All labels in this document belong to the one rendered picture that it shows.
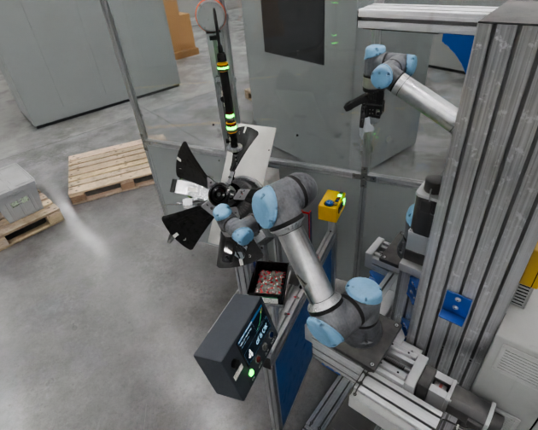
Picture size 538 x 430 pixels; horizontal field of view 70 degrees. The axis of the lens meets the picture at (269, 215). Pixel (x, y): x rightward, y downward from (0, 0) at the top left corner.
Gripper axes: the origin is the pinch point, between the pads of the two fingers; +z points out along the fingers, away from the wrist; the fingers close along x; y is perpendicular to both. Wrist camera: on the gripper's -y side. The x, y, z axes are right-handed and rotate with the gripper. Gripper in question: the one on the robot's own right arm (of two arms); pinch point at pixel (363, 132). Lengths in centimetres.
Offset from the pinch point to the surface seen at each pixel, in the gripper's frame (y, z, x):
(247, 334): -10, 26, -95
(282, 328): -14, 62, -65
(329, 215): -13.3, 45.8, -3.5
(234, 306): -18, 24, -88
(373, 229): 2, 88, 46
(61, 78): -524, 85, 246
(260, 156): -56, 24, 8
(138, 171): -276, 134, 117
